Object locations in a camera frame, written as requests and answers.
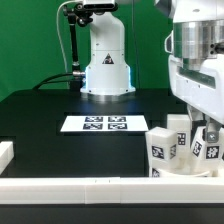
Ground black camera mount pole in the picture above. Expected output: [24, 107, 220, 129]
[63, 3, 93, 92]

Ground white cable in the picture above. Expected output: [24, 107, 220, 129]
[55, 0, 81, 74]

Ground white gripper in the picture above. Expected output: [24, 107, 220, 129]
[168, 54, 224, 143]

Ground white marker base plate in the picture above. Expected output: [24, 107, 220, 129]
[61, 115, 148, 132]

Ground white U-shaped fence wall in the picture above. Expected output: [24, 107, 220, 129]
[0, 141, 224, 204]

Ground black cables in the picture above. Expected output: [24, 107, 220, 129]
[31, 73, 75, 91]

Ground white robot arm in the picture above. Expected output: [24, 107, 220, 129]
[83, 0, 224, 143]

